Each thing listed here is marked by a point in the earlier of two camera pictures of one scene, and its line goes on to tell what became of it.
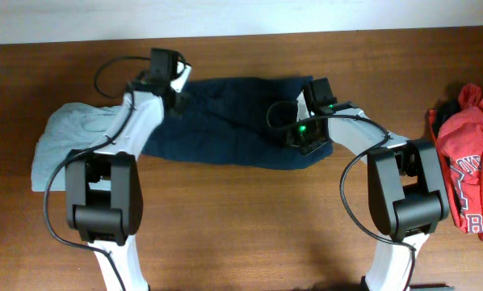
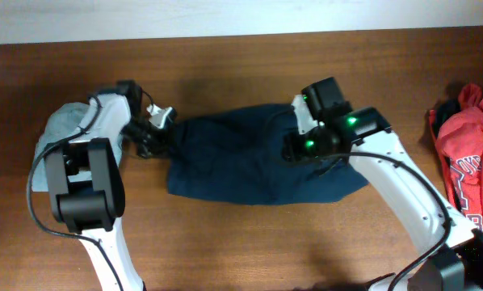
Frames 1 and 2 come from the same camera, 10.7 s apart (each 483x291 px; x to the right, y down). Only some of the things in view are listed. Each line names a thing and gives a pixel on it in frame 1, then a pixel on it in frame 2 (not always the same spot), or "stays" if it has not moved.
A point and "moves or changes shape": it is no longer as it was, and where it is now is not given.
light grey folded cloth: x=69 y=128 stays
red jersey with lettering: x=468 y=145 stays
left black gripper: x=178 y=102 to x=145 y=137
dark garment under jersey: x=445 y=107 stays
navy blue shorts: x=225 y=121 moves or changes shape
